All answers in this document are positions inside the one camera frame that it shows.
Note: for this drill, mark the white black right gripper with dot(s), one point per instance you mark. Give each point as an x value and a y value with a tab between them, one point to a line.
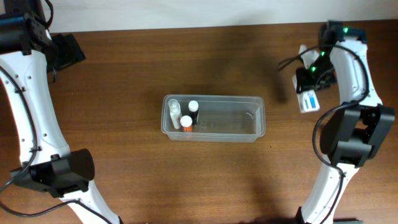
311	78

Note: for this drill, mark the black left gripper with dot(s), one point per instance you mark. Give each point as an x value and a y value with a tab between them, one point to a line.
66	51

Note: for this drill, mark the white Panadol box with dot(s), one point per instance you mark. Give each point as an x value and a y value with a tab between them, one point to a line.
308	101

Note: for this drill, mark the white lotion bottle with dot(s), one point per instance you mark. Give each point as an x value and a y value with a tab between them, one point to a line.
175	113

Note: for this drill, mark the dark bottle white cap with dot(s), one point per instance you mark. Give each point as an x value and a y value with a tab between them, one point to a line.
193	107

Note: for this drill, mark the orange tube white cap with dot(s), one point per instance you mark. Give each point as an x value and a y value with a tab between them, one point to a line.
186	123

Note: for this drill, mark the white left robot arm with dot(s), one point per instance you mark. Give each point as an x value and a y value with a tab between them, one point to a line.
28	53

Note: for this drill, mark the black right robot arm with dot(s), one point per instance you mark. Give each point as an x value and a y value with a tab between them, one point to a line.
345	137

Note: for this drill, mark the clear plastic container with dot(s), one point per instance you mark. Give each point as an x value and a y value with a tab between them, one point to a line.
220	118

